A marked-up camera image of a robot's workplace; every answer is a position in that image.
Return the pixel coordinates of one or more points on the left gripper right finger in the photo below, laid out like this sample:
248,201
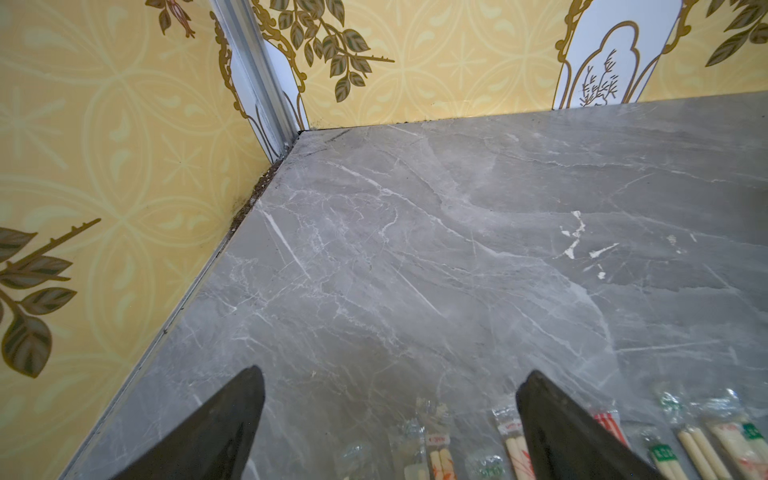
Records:
565,442

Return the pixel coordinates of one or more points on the chopsticks green label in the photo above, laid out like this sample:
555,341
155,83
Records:
727,420

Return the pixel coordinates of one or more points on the aluminium corner post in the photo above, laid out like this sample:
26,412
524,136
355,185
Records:
258,64

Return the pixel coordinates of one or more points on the chopsticks bamboo print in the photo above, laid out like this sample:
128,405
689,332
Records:
407,445

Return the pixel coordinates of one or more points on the chopsticks red print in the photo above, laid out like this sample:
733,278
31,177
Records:
510,428

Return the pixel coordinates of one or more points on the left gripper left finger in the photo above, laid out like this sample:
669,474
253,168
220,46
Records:
212,443

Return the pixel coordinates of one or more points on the chopsticks green text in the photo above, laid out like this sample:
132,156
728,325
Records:
678,416

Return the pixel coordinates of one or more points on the chopsticks red leaf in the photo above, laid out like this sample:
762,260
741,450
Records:
437,421

